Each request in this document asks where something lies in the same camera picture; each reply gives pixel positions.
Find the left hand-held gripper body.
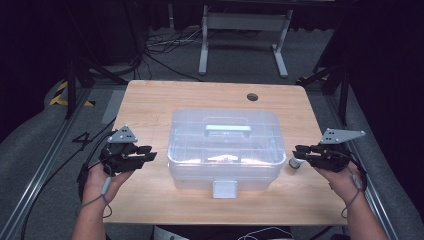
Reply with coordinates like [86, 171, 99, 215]
[99, 125, 139, 177]

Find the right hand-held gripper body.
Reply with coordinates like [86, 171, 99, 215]
[308, 128, 366, 173]

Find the small white bottle green base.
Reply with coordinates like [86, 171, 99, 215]
[288, 157, 306, 170]

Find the clear plastic storage box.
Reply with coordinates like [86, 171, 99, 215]
[167, 108, 288, 200]

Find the person's right hand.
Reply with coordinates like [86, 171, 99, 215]
[314, 163, 367, 203]

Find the person's left hand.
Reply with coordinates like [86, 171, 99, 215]
[81, 162, 134, 204]

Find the black metal stand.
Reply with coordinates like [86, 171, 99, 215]
[64, 54, 130, 120]
[295, 61, 352, 126]

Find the white object under table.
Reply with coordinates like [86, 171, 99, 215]
[152, 225, 188, 240]

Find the yellow black floor tape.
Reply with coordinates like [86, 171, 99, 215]
[48, 80, 96, 108]

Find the left hand-held gripper black cable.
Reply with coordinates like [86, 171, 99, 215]
[76, 131, 117, 203]

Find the hand-held gripper black cable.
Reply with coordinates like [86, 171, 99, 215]
[333, 151, 370, 193]
[76, 131, 117, 203]

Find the grey wrist lanyard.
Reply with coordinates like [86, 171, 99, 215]
[340, 166, 365, 220]
[81, 176, 114, 220]

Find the right hand-held gripper black cable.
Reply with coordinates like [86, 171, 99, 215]
[333, 151, 370, 193]

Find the long black floor cable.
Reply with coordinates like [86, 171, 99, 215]
[19, 117, 117, 240]

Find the aluminium floor rail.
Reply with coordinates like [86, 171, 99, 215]
[0, 87, 93, 240]
[324, 94, 402, 240]

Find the thin white cable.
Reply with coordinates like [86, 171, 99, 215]
[237, 226, 295, 240]

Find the tangle of floor cables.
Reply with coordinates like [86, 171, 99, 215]
[143, 25, 205, 83]

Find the white metal desk frame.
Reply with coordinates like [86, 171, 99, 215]
[198, 4, 294, 79]

